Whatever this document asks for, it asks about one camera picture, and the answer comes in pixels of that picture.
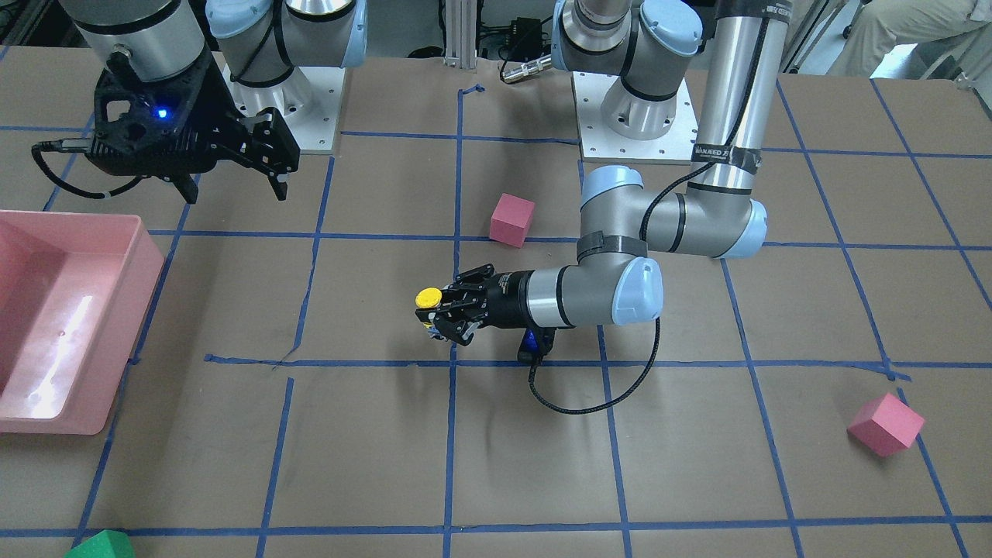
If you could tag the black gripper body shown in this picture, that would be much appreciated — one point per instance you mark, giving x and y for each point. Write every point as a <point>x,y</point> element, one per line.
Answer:
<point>508,296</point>

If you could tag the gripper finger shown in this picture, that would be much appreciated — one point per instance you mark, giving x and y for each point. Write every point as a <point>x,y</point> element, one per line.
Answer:
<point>186,186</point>
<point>279,184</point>

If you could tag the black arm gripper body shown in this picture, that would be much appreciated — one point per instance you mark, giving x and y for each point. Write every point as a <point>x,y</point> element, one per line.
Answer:
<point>219,101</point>

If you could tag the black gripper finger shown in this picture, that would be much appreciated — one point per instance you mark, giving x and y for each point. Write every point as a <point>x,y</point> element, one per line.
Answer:
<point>470,283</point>
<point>456,325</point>

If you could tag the yellow push button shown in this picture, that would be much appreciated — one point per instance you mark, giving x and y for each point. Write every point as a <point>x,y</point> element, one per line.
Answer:
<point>427,302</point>

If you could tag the pink cube near arm base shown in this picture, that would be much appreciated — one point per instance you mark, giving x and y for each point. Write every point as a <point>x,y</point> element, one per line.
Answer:
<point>511,220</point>

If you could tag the pink plastic bin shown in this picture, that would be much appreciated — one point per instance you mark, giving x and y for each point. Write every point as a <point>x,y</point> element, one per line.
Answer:
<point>74,292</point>

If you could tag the green cube far corner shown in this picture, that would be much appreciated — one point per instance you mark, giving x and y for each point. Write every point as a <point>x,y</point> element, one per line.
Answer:
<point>105,544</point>

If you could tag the pink cube tilted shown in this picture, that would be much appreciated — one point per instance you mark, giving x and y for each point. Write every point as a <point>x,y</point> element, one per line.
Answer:
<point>886,425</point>

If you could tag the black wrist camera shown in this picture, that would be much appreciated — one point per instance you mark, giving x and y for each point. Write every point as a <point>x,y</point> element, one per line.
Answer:
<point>535,344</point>
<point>271,147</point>

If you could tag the aluminium frame post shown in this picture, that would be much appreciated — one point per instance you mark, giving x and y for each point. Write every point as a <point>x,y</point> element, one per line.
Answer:
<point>461,24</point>

